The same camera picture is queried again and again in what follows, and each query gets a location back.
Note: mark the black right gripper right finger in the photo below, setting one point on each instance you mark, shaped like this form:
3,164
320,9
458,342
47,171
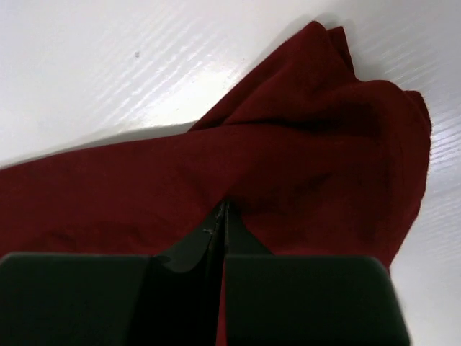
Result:
305,300

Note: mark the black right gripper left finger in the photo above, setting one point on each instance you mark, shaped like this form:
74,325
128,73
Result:
171,298

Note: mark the dark red t-shirt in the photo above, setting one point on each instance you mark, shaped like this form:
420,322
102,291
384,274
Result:
316,162

